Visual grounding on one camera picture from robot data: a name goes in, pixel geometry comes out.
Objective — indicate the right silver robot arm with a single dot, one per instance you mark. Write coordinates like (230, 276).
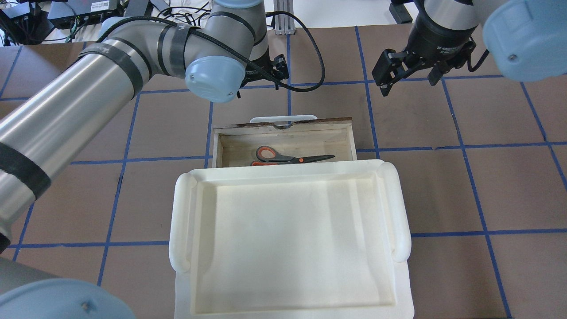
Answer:
(527, 39)

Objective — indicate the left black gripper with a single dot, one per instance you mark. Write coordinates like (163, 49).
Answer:
(261, 67)

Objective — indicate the light wooden drawer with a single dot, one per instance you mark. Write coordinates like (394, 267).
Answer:
(297, 136)

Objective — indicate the orange grey scissors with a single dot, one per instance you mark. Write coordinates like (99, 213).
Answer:
(267, 156)

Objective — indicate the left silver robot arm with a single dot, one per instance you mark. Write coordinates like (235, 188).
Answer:
(42, 136)

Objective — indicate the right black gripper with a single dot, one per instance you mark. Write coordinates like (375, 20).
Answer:
(436, 43)

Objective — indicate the black power adapter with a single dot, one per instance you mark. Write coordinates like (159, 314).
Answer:
(399, 12)

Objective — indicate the aluminium frame post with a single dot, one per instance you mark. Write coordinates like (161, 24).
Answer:
(284, 24)

